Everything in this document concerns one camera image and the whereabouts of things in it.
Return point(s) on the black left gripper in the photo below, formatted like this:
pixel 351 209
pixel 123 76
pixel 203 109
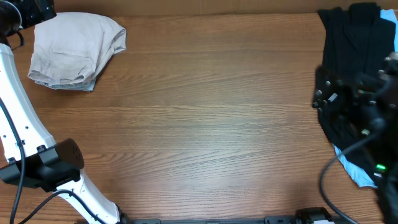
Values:
pixel 34 14

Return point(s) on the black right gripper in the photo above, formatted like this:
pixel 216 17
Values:
pixel 325 96

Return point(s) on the beige khaki shorts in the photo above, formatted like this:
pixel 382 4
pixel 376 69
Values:
pixel 74 47

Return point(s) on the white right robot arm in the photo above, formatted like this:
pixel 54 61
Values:
pixel 380 150

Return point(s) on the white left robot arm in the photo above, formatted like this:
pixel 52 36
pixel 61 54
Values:
pixel 34 159

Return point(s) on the black garment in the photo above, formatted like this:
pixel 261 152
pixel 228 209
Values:
pixel 356 41

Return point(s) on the light blue garment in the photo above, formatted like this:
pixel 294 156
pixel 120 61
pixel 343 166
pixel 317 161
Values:
pixel 357 174

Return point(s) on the folded light blue denim shorts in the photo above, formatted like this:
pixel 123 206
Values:
pixel 82 86

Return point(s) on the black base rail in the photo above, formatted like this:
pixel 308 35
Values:
pixel 317 215

